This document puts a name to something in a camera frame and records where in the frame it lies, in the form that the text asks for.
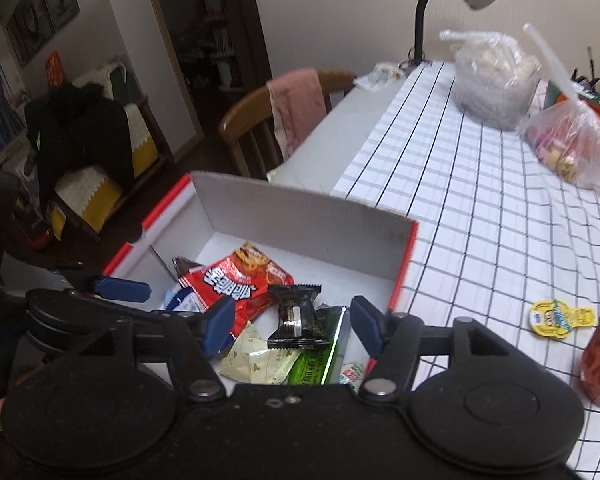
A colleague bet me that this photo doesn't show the small clear bag of sweets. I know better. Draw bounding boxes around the small clear bag of sweets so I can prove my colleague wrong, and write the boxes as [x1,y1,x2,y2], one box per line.
[517,22,600,190]

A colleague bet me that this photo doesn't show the wooden chair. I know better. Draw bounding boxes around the wooden chair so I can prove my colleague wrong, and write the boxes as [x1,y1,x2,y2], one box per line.
[218,68,358,182]

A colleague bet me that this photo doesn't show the framed wall pictures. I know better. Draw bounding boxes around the framed wall pictures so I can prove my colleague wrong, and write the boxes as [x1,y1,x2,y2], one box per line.
[5,0,81,69]

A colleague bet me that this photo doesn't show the small papers and packet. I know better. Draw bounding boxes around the small papers and packet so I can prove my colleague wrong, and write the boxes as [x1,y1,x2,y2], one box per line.
[353,61,407,93]

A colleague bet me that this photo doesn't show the red noodle snack packet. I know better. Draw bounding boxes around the red noodle snack packet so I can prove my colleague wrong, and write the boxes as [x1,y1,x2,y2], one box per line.
[174,242,297,342]

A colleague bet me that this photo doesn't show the armchair with cream cover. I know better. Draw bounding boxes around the armchair with cream cover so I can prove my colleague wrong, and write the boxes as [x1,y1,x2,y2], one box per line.
[29,59,175,242]

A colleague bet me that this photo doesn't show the small white snack packet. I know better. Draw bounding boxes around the small white snack packet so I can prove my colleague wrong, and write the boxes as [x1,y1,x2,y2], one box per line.
[336,361,367,395]

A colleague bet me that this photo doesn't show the black jacket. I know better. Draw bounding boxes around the black jacket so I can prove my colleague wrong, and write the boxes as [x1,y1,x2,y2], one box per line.
[24,82,137,212]

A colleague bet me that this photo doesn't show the pink cloth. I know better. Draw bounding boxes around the pink cloth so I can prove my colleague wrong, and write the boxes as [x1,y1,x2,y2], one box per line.
[266,67,329,157]

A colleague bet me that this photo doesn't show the red hanging ornament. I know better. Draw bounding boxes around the red hanging ornament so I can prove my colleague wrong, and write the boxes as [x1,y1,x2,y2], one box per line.
[44,51,67,88]

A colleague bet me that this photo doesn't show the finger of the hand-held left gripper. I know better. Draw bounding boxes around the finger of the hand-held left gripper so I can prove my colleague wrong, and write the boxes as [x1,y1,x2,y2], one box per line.
[67,287,206,322]
[50,259,152,305]

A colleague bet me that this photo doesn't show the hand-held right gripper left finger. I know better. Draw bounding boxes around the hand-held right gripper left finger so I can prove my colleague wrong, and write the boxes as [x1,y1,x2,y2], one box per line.
[86,295,237,403]

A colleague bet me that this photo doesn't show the red and white cardboard box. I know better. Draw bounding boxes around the red and white cardboard box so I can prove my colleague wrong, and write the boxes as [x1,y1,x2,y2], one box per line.
[102,172,421,392]

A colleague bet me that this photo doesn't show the dark wooden bookshelf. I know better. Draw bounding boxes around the dark wooden bookshelf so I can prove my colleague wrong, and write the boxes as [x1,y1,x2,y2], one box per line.
[139,0,274,162]

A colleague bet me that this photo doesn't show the white and blue snack packet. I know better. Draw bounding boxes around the white and blue snack packet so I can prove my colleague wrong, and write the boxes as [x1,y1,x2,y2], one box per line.
[162,287,207,314]

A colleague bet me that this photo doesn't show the white checkered tablecloth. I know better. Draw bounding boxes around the white checkered tablecloth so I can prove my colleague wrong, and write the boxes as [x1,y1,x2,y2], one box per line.
[330,60,600,472]

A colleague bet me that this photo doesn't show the brushes in holder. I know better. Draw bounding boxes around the brushes in holder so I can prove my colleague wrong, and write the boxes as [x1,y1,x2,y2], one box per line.
[572,46,600,92]

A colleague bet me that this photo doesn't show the cream patterned snack packet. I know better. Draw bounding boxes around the cream patterned snack packet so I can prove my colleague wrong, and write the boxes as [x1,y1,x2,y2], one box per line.
[217,322,302,386]

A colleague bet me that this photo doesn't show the yellow jelly cup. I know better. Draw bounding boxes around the yellow jelly cup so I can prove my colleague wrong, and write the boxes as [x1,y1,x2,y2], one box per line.
[529,298,599,338]

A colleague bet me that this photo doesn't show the dark brown snack bar packet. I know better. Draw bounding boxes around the dark brown snack bar packet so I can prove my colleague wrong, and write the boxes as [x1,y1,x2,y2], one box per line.
[266,283,332,351]

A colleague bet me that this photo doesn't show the green snack packet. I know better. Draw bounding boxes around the green snack packet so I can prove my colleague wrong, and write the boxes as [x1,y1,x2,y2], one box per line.
[287,305,354,387]

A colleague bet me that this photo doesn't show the small brown snack wrapper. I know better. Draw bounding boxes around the small brown snack wrapper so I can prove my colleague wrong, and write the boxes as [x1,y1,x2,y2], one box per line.
[172,255,202,277]

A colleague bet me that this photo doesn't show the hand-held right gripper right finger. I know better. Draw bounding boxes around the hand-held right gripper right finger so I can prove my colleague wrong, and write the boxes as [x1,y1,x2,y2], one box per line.
[349,295,502,403]

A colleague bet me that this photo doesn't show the large clear plastic bag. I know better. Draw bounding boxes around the large clear plastic bag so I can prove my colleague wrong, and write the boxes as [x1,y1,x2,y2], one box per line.
[439,29,542,132]

